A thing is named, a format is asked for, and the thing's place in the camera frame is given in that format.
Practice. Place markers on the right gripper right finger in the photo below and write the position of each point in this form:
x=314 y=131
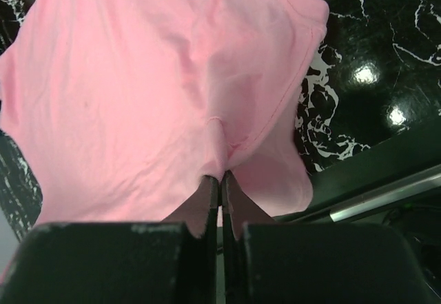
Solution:
x=270 y=262

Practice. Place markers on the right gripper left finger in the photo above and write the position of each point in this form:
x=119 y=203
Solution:
x=166 y=262

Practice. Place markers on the light pink t-shirt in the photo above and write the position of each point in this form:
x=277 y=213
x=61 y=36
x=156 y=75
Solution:
x=121 y=107

